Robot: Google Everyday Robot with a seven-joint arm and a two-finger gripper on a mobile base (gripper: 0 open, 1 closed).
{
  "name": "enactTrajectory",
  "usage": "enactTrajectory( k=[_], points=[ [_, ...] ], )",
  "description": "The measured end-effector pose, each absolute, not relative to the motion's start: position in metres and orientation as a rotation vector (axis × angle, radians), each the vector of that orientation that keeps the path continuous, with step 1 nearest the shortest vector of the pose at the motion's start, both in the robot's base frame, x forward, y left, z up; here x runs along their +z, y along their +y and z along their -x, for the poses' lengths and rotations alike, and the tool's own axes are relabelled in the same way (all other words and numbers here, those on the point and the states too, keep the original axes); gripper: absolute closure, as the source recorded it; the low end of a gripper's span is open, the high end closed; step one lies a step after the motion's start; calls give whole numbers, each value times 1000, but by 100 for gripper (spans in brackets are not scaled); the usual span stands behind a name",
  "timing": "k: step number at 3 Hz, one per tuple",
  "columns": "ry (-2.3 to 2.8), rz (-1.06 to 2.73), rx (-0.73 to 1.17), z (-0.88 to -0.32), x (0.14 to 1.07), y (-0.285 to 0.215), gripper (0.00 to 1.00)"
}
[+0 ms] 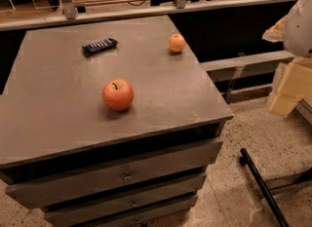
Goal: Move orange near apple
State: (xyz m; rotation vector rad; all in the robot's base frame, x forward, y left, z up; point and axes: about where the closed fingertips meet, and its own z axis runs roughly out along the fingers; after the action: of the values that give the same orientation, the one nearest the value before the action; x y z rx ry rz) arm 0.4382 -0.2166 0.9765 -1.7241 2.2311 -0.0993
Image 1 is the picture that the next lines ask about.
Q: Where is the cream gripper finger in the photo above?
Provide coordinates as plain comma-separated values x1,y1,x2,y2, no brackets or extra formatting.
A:
268,57,312,118
262,17,287,43

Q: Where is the small orange fruit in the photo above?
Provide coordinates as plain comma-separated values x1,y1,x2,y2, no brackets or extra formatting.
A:
170,33,186,53

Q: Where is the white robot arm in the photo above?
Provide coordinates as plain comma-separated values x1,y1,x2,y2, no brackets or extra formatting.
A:
262,0,312,117

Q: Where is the red apple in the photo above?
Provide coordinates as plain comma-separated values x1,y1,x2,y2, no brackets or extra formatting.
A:
102,79,135,112

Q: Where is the grey low metal rack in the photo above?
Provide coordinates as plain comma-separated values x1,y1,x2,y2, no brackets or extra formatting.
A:
201,51,293,104

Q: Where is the black metal bar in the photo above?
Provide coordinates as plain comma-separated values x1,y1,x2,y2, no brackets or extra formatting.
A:
240,148,290,227

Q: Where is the middle grey drawer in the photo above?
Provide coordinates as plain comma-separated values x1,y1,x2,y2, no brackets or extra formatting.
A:
45,172,206,227

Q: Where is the grey drawer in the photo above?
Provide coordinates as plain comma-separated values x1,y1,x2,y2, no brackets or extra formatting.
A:
83,195,197,227
6,138,222,209
45,172,206,227

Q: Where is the grey drawer cabinet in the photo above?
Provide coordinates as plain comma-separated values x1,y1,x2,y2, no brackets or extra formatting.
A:
0,16,232,214

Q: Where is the dark blue snack bar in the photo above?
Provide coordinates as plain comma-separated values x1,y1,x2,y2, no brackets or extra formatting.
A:
82,38,118,57

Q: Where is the bottom grey drawer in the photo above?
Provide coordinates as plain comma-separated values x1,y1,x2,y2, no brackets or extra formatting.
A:
83,195,197,227

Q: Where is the top grey drawer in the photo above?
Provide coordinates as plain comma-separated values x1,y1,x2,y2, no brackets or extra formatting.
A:
6,138,222,209

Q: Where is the grey metal railing frame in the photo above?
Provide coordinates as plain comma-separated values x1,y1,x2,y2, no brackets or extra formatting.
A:
0,0,312,32

